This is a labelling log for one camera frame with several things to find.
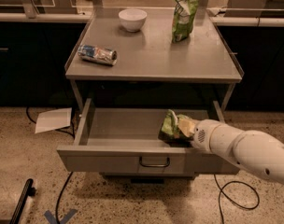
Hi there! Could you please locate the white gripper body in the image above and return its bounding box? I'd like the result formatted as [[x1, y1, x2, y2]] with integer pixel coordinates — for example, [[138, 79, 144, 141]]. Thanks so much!
[[192, 119, 230, 154]]

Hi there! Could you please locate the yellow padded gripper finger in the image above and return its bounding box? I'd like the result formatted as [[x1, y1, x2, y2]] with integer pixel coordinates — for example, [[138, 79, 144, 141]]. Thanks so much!
[[178, 119, 198, 137]]

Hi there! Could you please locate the green jalapeno chip bag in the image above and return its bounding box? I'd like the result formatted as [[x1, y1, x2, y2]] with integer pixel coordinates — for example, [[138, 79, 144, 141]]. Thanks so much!
[[158, 109, 193, 147]]

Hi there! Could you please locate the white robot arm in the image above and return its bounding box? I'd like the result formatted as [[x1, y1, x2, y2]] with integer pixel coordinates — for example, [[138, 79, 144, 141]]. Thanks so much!
[[178, 119, 284, 185]]

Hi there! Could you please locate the open grey top drawer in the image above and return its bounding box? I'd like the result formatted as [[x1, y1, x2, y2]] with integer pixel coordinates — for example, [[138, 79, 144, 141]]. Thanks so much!
[[57, 99, 238, 177]]

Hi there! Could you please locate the tall green chip bag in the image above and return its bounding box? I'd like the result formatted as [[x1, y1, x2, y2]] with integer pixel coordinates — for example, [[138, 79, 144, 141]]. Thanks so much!
[[172, 0, 199, 43]]

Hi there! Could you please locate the grey metal cabinet table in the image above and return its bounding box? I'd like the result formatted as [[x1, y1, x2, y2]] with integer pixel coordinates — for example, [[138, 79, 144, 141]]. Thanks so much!
[[64, 7, 245, 179]]

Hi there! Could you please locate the blue silver crushed can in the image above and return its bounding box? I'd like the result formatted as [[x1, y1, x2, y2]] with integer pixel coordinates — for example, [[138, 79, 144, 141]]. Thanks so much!
[[78, 45, 117, 65]]

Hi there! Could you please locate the white bowl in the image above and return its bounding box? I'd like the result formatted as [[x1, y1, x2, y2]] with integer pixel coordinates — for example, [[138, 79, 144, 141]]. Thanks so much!
[[119, 8, 148, 32]]

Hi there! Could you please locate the white paper sheet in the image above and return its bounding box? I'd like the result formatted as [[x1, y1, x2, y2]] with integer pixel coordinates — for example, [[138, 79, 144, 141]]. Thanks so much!
[[35, 107, 72, 133]]

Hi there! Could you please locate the blue tape cross mark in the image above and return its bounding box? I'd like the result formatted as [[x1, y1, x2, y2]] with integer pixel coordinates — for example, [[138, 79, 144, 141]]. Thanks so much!
[[43, 208, 78, 224]]

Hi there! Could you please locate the black bar bottom left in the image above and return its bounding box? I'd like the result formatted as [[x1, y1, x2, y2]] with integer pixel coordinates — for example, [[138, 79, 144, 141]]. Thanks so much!
[[9, 178, 36, 224]]

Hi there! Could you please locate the dark counter left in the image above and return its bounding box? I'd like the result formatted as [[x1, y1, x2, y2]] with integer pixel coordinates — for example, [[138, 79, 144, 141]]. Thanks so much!
[[0, 21, 85, 106]]

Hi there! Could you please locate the black drawer handle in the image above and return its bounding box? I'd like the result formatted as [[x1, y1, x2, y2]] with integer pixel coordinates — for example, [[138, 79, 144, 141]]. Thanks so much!
[[139, 157, 170, 168]]

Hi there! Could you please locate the black cable right floor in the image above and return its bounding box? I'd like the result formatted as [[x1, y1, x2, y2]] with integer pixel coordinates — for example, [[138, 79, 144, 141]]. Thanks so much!
[[213, 174, 261, 224]]

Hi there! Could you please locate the black cable floor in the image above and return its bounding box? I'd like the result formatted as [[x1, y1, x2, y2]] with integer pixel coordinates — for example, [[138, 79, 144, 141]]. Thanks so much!
[[213, 174, 261, 224], [25, 106, 76, 224]]

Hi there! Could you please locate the black cable left floor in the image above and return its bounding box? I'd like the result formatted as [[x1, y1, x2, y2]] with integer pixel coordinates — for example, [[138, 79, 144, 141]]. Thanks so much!
[[25, 106, 76, 224]]

